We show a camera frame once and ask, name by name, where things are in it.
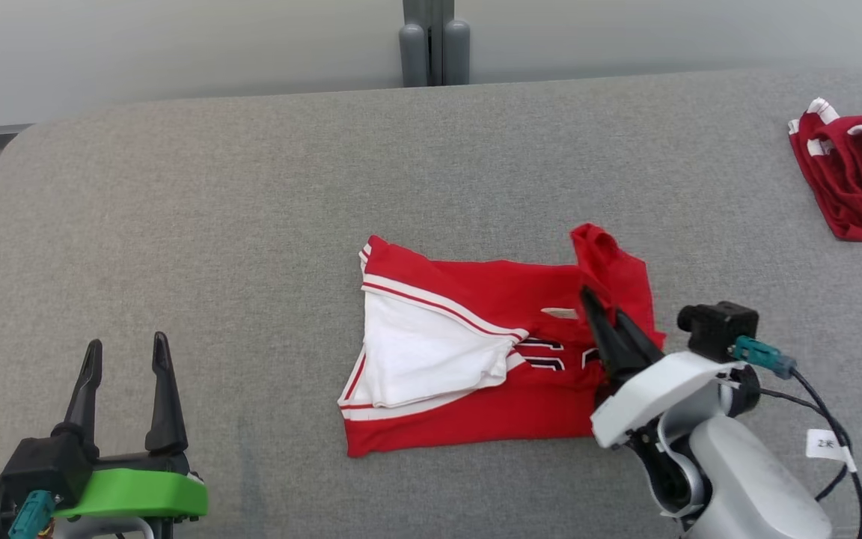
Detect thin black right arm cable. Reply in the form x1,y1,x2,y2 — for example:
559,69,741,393
759,388,851,502

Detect grey fabric sofa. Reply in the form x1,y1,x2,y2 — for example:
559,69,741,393
0,67,862,539

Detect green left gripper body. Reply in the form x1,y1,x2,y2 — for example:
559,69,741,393
0,451,210,539

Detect red white-sleeved Bulls shirt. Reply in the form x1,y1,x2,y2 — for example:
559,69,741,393
337,222,667,459

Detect grey partition post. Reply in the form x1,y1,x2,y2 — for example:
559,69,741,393
401,0,456,87

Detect white cable label tag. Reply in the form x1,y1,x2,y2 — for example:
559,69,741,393
807,429,857,472

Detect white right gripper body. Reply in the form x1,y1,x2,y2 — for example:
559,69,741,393
590,354,733,450

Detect grey rounded post foot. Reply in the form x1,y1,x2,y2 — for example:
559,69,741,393
442,19,471,85
399,21,429,88

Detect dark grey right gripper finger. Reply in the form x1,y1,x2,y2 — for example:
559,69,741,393
580,286,631,383
616,310,664,372

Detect right camera cable teal connector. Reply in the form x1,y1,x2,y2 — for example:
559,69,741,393
730,335,862,539

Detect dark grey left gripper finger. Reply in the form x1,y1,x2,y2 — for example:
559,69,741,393
52,340,103,451
144,332,189,455

